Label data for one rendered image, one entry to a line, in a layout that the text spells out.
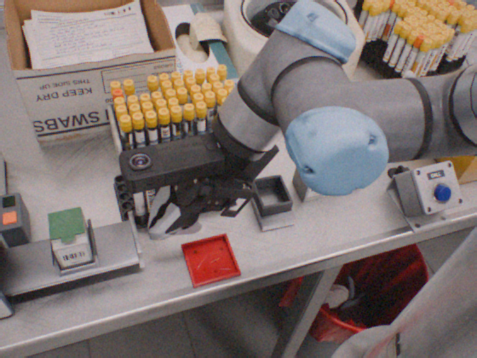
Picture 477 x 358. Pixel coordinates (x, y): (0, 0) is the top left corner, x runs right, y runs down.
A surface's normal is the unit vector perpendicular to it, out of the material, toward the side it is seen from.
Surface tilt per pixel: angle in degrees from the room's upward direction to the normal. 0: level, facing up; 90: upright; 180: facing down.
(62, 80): 97
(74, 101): 87
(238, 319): 0
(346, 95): 3
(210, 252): 0
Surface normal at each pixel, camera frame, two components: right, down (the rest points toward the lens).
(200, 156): 0.11, -0.62
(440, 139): 0.17, 0.54
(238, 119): -0.54, 0.22
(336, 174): 0.18, 0.72
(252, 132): -0.08, 0.61
